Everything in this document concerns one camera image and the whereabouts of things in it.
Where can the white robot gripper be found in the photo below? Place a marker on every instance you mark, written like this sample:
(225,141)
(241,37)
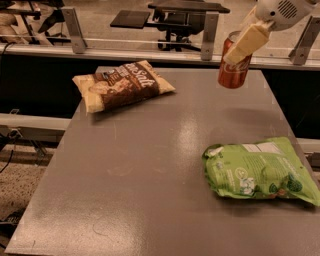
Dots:
(282,14)

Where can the red coke can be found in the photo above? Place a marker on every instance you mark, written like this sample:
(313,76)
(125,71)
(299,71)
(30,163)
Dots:
(232,76)

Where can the black office chair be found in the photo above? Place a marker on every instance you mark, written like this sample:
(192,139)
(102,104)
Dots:
(180,19)

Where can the green chip bag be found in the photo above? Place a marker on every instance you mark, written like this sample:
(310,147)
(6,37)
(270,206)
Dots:
(261,170)

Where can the brown and cream chip bag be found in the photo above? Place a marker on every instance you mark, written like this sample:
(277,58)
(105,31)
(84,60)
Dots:
(123,85)

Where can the seated person in khaki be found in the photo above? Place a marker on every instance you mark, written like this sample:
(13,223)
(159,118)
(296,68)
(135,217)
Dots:
(28,21)

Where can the middle metal rail bracket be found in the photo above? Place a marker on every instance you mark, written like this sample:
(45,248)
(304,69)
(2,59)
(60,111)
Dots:
(209,34)

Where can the metal rail bracket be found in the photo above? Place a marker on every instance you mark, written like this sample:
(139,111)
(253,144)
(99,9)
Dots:
(300,53)
(209,34)
(78,44)

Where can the glass barrier with metal rail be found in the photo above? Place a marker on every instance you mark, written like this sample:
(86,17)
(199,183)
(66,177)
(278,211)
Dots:
(188,58)

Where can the right metal rail bracket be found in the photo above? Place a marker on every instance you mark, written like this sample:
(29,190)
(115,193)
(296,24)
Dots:
(300,53)

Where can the left metal rail bracket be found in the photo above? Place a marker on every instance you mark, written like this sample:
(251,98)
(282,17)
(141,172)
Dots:
(78,44)

